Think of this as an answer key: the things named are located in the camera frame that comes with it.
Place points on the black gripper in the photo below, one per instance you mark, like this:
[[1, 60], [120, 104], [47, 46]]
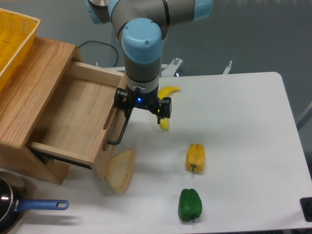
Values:
[[126, 101]]

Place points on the wooden top drawer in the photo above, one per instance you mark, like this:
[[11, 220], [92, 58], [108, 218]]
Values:
[[80, 119]]

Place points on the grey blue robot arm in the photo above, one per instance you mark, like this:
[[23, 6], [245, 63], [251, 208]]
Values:
[[141, 26]]

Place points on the wooden drawer cabinet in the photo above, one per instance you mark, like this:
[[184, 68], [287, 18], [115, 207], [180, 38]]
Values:
[[22, 102]]

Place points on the yellow banana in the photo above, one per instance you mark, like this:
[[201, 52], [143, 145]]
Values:
[[166, 92]]

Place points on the triangular bread slice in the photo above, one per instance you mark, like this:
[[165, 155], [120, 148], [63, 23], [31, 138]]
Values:
[[120, 170]]

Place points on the yellow bell pepper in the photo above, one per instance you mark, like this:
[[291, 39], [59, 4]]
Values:
[[195, 158]]

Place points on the green bell pepper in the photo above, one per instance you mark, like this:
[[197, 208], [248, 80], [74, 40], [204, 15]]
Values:
[[190, 205]]

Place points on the yellow plastic basket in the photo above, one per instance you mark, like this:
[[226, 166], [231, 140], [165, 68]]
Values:
[[17, 34]]

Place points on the black corner object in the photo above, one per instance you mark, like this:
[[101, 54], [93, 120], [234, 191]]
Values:
[[306, 205]]

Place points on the white metal base frame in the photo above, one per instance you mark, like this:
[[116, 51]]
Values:
[[170, 70]]

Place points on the black pan blue handle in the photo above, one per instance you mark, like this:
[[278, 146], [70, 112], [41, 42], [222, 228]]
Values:
[[14, 202]]

